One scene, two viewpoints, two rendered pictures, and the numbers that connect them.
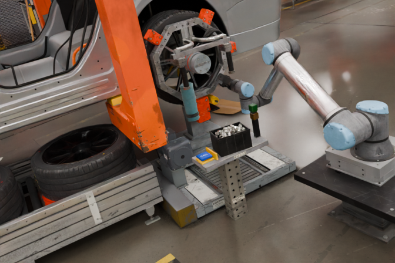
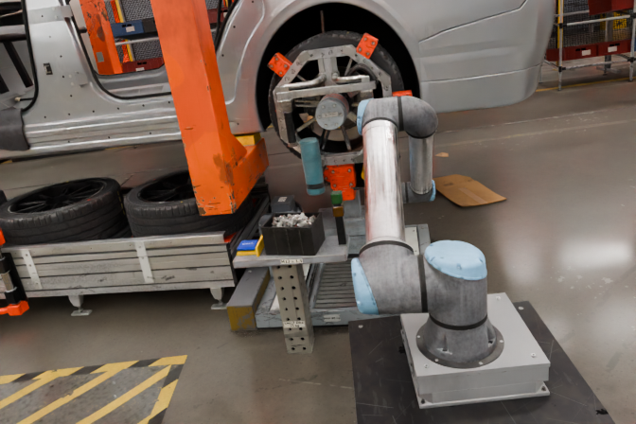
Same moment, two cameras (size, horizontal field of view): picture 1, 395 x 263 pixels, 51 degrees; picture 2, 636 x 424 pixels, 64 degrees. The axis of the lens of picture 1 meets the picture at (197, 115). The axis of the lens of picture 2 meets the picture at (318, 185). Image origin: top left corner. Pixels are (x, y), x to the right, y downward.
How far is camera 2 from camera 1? 148 cm
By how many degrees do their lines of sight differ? 32
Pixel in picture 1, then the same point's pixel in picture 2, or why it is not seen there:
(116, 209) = (171, 273)
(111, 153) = (188, 204)
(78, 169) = (145, 211)
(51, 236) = (97, 276)
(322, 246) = not seen: outside the picture
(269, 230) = (304, 389)
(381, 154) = (449, 351)
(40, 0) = not seen: hidden behind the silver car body
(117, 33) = (167, 48)
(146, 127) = (203, 183)
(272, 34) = (506, 92)
